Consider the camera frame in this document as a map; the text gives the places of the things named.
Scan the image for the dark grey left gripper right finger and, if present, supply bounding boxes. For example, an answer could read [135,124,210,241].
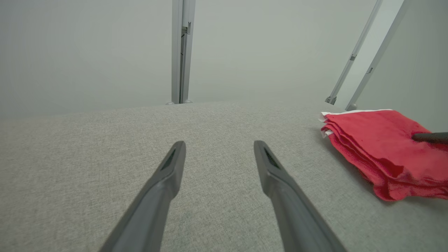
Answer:
[254,140,347,252]

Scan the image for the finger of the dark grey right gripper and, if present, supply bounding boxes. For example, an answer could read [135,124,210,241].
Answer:
[412,132,448,144]

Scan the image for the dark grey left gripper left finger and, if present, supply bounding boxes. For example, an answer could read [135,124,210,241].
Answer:
[100,141,186,252]

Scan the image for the red shorts with white stripe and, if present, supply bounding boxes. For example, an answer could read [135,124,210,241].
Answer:
[319,109,448,202]

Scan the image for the grey metal partition post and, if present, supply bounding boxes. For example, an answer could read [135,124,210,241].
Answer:
[325,0,384,105]
[171,0,196,104]
[345,0,411,111]

